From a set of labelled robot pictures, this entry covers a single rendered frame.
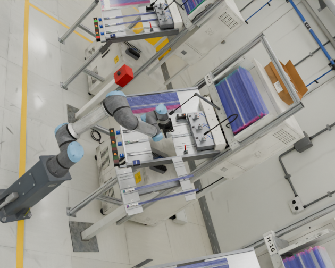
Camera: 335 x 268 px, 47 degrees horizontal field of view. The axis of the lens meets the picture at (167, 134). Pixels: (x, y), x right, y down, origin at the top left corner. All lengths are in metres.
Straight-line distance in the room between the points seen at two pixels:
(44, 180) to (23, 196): 0.24
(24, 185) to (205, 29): 2.29
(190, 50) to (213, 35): 0.28
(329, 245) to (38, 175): 1.85
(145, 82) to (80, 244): 1.92
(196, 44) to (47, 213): 2.18
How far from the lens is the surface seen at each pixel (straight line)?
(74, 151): 2.44
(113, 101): 2.35
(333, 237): 2.51
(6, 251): 2.85
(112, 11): 4.15
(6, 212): 2.92
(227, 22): 3.99
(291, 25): 5.11
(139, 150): 2.90
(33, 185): 2.66
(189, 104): 3.21
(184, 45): 4.02
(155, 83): 4.29
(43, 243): 3.02
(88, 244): 3.25
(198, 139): 2.92
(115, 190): 3.36
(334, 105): 4.35
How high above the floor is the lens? 2.32
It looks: 27 degrees down
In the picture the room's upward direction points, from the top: 54 degrees clockwise
